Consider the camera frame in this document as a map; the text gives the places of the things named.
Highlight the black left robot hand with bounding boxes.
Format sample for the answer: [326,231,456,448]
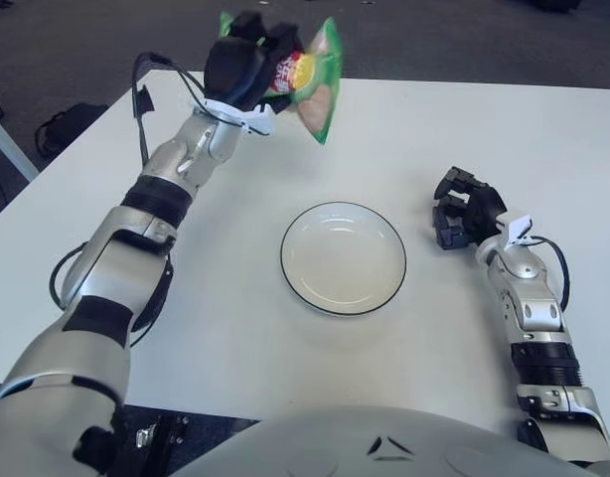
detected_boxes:
[204,12,301,113]

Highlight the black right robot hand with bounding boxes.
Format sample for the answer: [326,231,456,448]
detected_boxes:
[431,167,509,248]

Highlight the green potato chips bag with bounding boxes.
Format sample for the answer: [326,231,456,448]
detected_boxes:
[219,12,346,146]

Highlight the white plate with black rim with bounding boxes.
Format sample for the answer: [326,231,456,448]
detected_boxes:
[278,200,408,317]

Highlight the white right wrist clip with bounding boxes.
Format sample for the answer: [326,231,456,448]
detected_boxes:
[498,213,534,248]

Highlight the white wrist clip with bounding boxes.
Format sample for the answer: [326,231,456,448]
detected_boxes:
[498,213,534,248]
[237,106,277,136]

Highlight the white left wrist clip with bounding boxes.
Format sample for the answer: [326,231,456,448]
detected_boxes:
[237,106,277,136]

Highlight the black bag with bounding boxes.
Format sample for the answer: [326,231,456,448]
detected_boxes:
[34,102,110,158]

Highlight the white desk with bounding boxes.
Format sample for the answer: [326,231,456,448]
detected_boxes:
[0,106,41,183]

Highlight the grey robot torso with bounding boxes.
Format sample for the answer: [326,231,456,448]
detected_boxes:
[170,402,610,477]

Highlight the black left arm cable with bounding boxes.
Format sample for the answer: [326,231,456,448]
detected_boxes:
[49,51,222,349]

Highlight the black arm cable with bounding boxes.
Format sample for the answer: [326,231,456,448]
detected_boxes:
[528,236,569,309]
[49,51,222,349]

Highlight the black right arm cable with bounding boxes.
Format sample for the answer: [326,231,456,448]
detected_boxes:
[528,236,569,309]

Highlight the black robot support frame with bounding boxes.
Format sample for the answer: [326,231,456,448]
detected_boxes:
[135,411,190,451]

